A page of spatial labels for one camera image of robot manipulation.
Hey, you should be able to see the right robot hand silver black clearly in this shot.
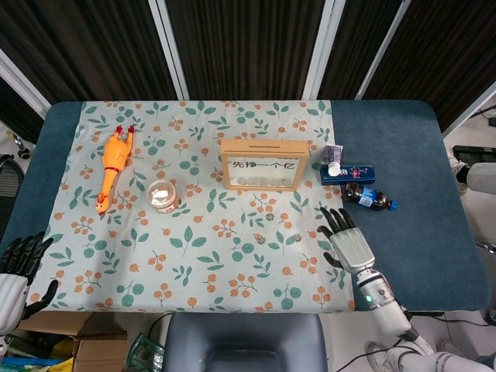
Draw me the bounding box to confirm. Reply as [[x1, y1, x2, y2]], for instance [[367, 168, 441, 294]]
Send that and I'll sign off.
[[317, 206, 377, 274]]

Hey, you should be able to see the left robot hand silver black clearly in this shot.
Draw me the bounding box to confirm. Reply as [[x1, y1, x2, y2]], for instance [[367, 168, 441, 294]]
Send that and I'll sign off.
[[0, 231, 59, 336]]

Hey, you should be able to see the cola bottle blue label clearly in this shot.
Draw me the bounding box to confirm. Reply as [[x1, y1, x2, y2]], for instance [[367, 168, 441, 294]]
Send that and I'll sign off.
[[340, 181, 398, 213]]

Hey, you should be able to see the blue plastic bag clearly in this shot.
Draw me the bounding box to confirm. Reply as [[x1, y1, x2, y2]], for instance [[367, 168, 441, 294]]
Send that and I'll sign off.
[[0, 358, 63, 372]]

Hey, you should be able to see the yellow plastic bag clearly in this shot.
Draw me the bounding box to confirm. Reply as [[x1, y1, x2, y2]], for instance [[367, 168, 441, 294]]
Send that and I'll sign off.
[[48, 336, 78, 372]]

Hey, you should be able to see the blue rectangular carton box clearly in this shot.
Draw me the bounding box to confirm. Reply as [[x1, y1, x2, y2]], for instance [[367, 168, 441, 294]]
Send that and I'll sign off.
[[320, 163, 377, 186]]

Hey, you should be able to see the purple tube white cap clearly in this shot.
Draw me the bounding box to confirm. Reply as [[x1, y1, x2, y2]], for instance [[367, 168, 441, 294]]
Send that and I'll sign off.
[[326, 143, 345, 176]]

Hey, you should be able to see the brown cardboard box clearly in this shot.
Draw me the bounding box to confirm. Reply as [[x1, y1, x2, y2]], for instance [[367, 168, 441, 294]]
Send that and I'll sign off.
[[17, 311, 129, 372]]

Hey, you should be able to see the black mesh office chair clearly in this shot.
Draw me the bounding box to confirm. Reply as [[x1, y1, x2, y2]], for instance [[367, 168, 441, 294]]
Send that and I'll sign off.
[[0, 153, 26, 241]]

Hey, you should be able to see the white sneaker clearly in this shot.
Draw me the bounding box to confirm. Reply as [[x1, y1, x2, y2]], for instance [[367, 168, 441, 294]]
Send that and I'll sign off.
[[366, 340, 402, 372], [449, 153, 470, 194]]

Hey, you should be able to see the chair base with casters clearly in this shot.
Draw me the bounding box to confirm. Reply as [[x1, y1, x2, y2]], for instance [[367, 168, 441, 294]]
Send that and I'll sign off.
[[6, 130, 33, 160]]

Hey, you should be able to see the grey blue chair seat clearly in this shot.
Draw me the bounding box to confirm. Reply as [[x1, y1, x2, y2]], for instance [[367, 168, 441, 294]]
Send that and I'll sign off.
[[164, 312, 329, 372]]

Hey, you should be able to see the green printed plastic bag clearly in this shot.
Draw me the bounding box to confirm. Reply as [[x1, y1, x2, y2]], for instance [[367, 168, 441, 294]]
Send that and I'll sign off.
[[126, 333, 166, 372]]

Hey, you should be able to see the black flat device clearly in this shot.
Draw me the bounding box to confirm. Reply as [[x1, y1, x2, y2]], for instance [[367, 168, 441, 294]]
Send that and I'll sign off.
[[452, 144, 487, 166]]

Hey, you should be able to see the floral leaf print tablecloth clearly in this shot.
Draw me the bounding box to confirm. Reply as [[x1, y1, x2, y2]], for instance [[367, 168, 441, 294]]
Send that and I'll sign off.
[[29, 99, 357, 313]]

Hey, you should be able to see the orange rubber chicken toy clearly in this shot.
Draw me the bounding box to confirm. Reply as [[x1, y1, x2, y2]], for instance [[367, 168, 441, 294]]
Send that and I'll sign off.
[[95, 124, 136, 216]]

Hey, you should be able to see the clear plastic jar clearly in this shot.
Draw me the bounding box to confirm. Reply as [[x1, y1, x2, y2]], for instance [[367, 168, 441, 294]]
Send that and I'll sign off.
[[146, 180, 182, 214]]

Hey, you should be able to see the dark ribbed partition panel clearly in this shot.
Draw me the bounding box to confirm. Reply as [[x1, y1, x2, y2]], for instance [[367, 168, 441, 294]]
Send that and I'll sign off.
[[356, 0, 496, 135], [0, 0, 187, 102], [309, 0, 412, 101], [149, 0, 334, 101], [0, 50, 51, 144]]

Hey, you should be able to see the wooden coin box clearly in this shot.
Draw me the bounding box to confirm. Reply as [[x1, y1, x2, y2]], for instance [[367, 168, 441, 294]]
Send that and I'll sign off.
[[219, 139, 311, 191]]

